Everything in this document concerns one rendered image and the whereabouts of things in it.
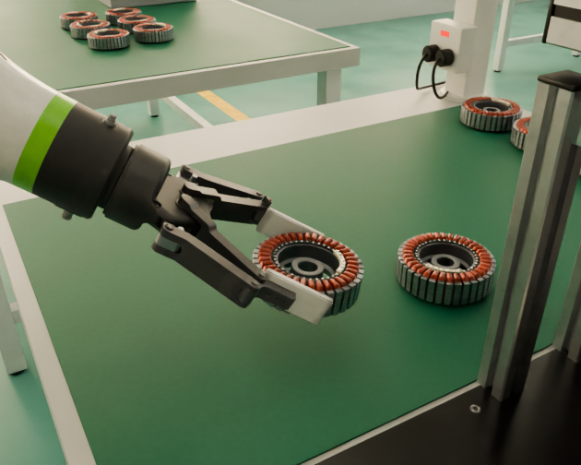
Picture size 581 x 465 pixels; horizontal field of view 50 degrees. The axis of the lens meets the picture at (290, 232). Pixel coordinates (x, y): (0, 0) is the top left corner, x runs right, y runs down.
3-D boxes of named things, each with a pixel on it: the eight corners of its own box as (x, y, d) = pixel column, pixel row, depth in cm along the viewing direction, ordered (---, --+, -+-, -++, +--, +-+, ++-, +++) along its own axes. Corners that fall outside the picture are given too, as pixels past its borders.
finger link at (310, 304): (267, 267, 56) (267, 271, 55) (333, 298, 58) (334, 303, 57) (252, 290, 57) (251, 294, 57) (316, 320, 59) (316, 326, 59)
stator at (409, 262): (403, 248, 81) (406, 223, 79) (493, 263, 78) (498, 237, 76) (387, 297, 71) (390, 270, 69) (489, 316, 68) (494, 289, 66)
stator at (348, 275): (247, 315, 59) (251, 283, 57) (251, 253, 68) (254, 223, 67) (363, 327, 60) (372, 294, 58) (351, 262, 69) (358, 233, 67)
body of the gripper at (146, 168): (111, 188, 63) (195, 228, 65) (89, 231, 55) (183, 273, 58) (141, 126, 59) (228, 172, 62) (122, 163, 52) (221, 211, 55)
